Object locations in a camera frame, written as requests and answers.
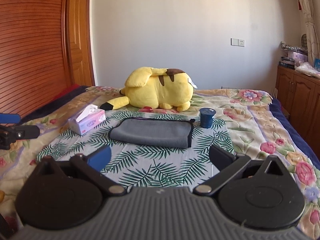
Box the yellow Pikachu plush toy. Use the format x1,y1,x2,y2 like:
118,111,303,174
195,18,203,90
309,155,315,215
100,67,197,112

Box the floral bed blanket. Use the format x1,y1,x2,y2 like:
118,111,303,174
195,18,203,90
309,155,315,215
1,87,319,239

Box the white wall switch socket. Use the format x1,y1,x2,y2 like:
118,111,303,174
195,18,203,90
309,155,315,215
231,38,245,47

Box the wooden slatted headboard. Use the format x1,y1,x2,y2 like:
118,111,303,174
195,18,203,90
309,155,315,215
1,0,71,116

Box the floral curtain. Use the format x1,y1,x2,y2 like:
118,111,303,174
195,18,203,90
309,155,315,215
298,0,319,65

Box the pink cotton tissue box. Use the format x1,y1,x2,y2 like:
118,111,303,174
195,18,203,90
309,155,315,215
68,105,106,135

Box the wooden door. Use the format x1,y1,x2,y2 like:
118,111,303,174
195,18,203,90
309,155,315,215
66,0,95,86

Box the clutter on cabinet top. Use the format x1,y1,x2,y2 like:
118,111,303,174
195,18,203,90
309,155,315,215
279,34,319,80

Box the white low wall sockets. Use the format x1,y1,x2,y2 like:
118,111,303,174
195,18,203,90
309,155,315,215
221,86,239,90

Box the red dark pillow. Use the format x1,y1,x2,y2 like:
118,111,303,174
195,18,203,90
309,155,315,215
18,84,89,125

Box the dark blue round container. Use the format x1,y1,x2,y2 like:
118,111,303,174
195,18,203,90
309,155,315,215
199,108,216,128

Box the wooden side cabinet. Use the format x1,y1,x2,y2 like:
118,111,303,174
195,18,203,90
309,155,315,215
276,66,319,141

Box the palm leaf print cloth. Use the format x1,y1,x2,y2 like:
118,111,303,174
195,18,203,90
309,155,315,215
36,111,234,189

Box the grey towel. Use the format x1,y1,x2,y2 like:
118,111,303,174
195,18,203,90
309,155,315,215
108,118,195,149

